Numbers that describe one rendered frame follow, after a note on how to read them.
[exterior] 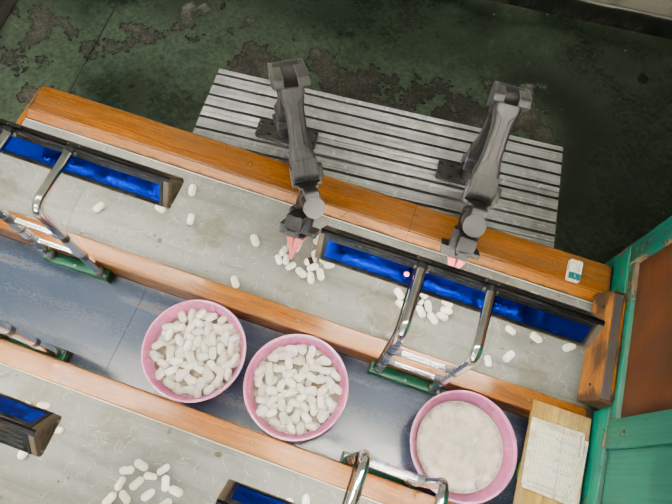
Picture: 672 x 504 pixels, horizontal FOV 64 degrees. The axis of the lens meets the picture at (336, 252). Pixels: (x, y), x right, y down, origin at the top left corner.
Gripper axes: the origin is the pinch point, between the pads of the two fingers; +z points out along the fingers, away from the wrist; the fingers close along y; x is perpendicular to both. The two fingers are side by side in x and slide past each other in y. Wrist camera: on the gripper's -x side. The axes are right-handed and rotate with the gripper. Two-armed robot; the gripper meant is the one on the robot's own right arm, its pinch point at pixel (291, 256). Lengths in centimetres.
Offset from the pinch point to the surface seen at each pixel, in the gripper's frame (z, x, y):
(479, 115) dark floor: -50, 142, 46
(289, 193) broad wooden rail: -14.0, 11.5, -7.7
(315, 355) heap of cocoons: 20.2, -12.0, 15.6
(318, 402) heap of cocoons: 27.8, -20.6, 20.6
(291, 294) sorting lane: 8.9, -4.7, 3.7
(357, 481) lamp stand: 15, -59, 33
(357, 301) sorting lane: 5.7, -1.8, 21.5
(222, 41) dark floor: -48, 138, -89
